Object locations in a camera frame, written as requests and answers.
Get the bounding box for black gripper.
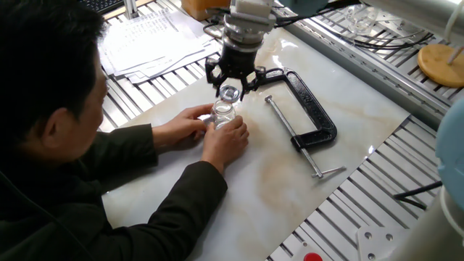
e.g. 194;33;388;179
204;46;268;102

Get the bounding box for small clear glass jar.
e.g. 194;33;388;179
210;100;237;130

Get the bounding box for left forearm in dark sleeve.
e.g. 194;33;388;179
72;123;159;193

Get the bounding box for right forearm in dark sleeve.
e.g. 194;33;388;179
94;161;228;261

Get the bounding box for person's right hand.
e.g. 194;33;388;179
200;115;250;175

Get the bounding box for person's left hand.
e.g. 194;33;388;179
152;103;215;148

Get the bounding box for wooden block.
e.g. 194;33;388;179
181;0;231;22

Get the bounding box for black C-clamp with steel screw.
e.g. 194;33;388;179
259;67;347;180

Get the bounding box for stack of printed papers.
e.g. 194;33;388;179
97;7;222;85

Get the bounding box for marble pattern board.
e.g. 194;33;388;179
101;28;410;261

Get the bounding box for clear glass flask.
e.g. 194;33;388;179
344;3;381;37

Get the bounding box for black computer keyboard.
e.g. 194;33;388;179
78;0;126;17

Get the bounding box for person's head with black hair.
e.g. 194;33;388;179
0;0;106;160

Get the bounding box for red emergency stop button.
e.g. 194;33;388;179
291;241;326;261

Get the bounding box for round wooden stand base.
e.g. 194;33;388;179
416;43;464;88

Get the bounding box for white plate with holes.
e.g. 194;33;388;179
357;226;409;261

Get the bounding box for person's torso in dark jacket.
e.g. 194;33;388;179
0;144;120;261

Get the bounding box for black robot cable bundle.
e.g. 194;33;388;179
202;0;363;41

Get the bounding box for upright silver metal post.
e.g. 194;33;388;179
123;0;141;20

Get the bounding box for aluminium frame rail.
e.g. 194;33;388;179
275;14;452;130

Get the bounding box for black cables on table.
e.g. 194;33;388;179
311;21;436;51

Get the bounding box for black cables by robot base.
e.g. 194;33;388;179
393;180;444;211

